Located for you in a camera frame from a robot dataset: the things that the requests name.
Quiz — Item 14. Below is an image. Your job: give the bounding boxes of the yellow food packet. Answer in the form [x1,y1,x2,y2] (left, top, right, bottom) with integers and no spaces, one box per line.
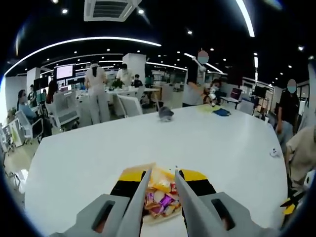
[148,167,175,194]

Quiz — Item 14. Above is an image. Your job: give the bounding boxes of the tan food packet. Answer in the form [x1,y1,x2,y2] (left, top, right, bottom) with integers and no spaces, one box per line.
[144,191,161,218]

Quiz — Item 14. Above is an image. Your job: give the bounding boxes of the white office chair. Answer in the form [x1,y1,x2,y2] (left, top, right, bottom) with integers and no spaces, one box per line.
[52,90,80,127]
[118,95,144,119]
[14,109,44,144]

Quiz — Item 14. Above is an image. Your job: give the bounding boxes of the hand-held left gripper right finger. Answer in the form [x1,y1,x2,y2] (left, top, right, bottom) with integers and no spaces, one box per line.
[179,169,250,237]

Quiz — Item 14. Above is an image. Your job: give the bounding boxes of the cream hexagonal container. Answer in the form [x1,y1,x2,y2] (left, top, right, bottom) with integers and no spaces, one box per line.
[122,162,185,225]

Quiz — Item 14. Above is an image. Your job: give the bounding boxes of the ceiling air conditioner vent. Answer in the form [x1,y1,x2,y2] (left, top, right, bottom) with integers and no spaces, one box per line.
[83,0,143,23]

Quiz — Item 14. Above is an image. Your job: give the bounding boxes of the wall monitor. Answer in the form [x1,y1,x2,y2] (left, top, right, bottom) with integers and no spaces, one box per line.
[56,65,74,79]

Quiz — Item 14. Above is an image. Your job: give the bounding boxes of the long ceiling light strip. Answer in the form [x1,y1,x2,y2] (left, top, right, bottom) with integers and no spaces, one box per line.
[235,0,256,38]
[4,37,162,75]

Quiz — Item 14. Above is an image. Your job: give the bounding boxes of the open laptop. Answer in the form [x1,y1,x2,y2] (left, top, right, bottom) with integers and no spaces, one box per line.
[231,88,244,102]

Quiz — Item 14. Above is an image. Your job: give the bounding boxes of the grey cloth bundle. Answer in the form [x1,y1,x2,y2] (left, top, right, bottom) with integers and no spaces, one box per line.
[157,105,175,122]

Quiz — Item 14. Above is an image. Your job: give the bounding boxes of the blue cloth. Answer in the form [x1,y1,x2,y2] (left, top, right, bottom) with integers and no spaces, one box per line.
[212,108,232,117]

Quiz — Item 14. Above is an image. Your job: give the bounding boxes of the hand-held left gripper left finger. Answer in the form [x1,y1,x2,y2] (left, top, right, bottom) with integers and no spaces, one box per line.
[71,170,147,237]

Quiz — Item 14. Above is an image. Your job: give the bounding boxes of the grey food tongs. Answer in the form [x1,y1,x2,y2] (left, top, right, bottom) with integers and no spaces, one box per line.
[115,168,223,237]

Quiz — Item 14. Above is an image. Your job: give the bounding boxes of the yellow cloth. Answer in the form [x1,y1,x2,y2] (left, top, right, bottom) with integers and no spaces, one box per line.
[197,104,223,115]

